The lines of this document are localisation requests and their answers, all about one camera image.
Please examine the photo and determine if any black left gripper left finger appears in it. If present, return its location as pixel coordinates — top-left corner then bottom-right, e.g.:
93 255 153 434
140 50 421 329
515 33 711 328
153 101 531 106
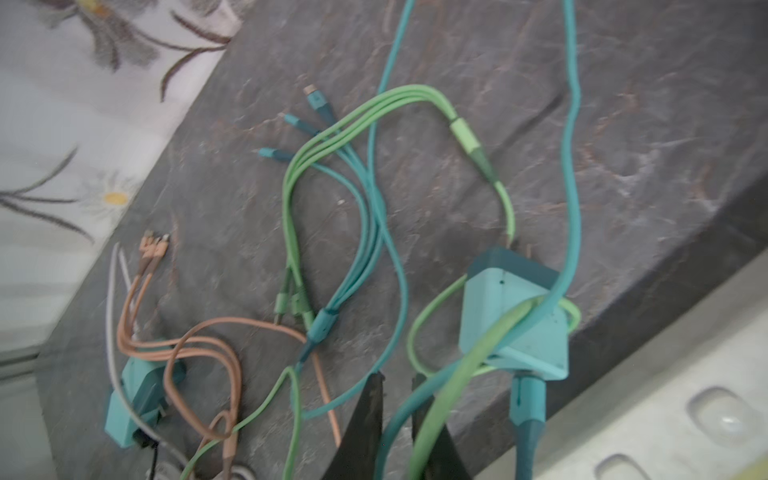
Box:
322 373 385 480

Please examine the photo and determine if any teal charger with cable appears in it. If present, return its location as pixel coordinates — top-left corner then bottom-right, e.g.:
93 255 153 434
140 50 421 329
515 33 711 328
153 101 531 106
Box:
299 0 584 480

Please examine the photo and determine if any pink charger with cable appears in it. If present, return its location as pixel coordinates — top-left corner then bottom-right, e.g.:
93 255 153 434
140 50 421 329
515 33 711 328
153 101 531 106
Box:
116 230 344 480

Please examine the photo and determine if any white multicolour power strip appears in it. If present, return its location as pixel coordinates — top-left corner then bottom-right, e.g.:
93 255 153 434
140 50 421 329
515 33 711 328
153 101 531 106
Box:
473 248 768 480

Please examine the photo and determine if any teal charger on table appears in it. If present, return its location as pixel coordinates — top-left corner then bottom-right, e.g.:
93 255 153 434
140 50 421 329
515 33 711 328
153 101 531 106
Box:
104 357 169 448

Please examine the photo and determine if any green multi-head charging cable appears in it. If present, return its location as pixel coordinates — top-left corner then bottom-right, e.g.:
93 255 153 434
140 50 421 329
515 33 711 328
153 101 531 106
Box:
179 83 583 480

